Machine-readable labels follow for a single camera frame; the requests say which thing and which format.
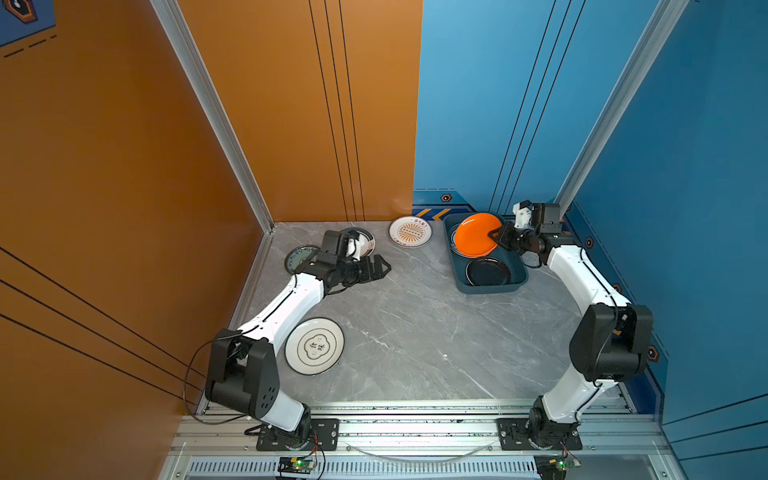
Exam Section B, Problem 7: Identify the black plate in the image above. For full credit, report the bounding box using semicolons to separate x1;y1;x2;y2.
465;257;511;287

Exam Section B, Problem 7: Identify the white plate green lettered rim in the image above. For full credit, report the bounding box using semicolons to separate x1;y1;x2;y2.
447;224;459;255

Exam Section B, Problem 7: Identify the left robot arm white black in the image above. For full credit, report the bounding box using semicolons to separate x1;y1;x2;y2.
204;230;391;442

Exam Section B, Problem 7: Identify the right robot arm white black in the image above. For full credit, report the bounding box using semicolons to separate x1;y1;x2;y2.
489;201;654;445

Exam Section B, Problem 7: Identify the teal plastic bin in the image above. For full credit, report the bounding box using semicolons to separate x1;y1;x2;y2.
443;213;528;295

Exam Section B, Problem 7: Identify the small green patterned plate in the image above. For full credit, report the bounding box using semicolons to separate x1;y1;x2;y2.
284;244;320;275

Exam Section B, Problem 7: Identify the white plate dark green rim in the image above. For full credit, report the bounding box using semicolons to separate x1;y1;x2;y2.
341;227;375;260

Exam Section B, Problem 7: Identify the white orange sunburst plate back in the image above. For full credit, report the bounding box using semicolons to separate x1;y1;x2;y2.
387;216;433;248

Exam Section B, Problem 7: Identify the white plate flower outline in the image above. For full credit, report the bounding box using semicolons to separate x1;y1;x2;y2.
284;317;345;376

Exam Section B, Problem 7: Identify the left green circuit board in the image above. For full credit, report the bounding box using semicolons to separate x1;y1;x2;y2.
276;457;320;479

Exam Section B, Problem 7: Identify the green circuit board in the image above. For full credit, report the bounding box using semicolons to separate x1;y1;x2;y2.
534;457;581;480
276;457;320;479

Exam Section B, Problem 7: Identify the right green circuit board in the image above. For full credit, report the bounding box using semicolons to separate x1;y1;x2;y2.
534;457;581;480

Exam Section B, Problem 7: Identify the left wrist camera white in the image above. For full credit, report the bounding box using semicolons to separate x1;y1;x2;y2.
347;232;370;260

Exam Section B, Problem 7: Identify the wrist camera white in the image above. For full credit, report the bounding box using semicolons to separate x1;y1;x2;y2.
347;232;370;260
513;200;532;231

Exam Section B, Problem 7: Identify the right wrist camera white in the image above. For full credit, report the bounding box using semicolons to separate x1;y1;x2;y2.
513;200;532;231

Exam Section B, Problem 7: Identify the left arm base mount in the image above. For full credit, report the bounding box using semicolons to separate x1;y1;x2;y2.
256;417;340;452

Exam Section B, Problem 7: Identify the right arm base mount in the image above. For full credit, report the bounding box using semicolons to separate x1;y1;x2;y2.
496;418;583;451

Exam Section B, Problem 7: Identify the aluminium frame rail front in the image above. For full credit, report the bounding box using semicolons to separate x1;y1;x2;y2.
169;396;672;458

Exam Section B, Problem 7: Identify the right aluminium corner post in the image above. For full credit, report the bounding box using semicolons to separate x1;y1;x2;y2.
554;0;689;220

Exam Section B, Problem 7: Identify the aluminium corner post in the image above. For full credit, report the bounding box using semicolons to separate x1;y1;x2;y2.
554;0;689;220
150;0;275;234

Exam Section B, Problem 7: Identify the left aluminium corner post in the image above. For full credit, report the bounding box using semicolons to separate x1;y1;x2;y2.
150;0;275;234

